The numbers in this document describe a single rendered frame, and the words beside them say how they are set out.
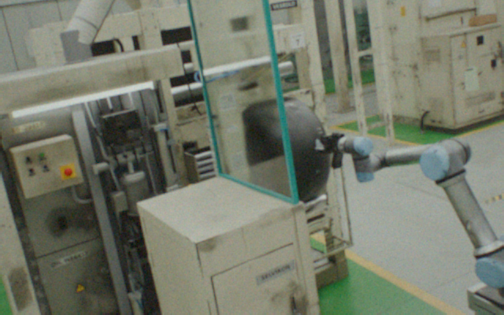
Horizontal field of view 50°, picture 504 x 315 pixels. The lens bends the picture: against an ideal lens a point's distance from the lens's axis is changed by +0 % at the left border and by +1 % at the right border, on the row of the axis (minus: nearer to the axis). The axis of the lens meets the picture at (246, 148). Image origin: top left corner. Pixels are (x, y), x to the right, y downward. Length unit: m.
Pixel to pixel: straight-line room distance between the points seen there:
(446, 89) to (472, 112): 0.48
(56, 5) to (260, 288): 10.05
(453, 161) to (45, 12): 10.03
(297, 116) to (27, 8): 9.17
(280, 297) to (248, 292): 0.13
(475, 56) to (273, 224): 5.83
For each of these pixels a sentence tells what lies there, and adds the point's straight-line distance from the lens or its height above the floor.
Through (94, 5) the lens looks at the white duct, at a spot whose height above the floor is 2.03.
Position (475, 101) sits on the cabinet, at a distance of 7.42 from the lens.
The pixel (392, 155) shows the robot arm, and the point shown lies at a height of 1.21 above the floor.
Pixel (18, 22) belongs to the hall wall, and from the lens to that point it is 11.39.
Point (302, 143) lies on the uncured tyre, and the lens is 2.57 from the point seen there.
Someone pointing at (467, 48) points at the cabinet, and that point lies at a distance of 7.26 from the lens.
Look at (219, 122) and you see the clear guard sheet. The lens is 2.12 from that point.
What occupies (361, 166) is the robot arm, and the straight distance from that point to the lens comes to 2.34.
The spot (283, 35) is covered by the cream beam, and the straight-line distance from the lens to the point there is 3.02.
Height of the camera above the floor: 1.90
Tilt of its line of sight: 14 degrees down
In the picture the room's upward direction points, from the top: 10 degrees counter-clockwise
